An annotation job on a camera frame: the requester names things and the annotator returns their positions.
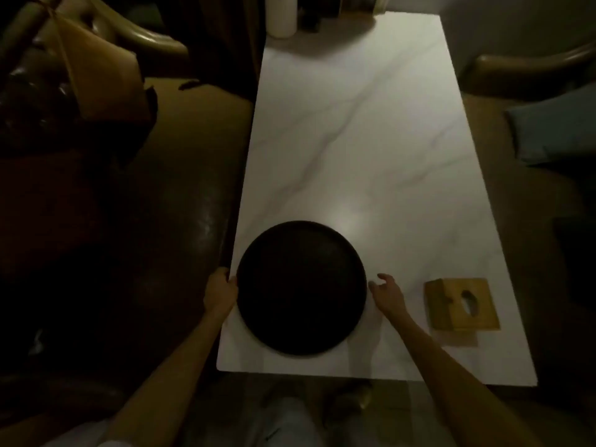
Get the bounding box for white cylindrical container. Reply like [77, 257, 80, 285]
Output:
[264, 0, 299, 39]

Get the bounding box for person's left forearm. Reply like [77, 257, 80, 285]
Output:
[103, 308, 233, 447]

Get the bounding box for person's dark shoe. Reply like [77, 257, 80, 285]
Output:
[323, 382, 373, 426]

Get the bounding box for person's right hand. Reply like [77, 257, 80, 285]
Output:
[368, 273, 410, 322]

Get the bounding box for person's grey trousers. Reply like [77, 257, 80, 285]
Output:
[242, 395, 336, 447]

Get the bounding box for wooden armchair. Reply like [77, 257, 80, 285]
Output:
[458, 42, 596, 182]

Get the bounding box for blue cushion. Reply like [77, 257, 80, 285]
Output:
[505, 84, 596, 166]

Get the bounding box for wooden tissue box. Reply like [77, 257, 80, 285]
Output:
[424, 278, 501, 332]

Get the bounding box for black round tray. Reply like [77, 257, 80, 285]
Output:
[236, 221, 368, 356]

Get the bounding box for person's white sleeve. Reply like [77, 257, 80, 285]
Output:
[42, 420, 133, 447]

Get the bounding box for person's right forearm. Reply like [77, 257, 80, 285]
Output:
[385, 311, 543, 447]

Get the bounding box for person's left hand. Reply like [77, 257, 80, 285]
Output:
[203, 267, 239, 317]

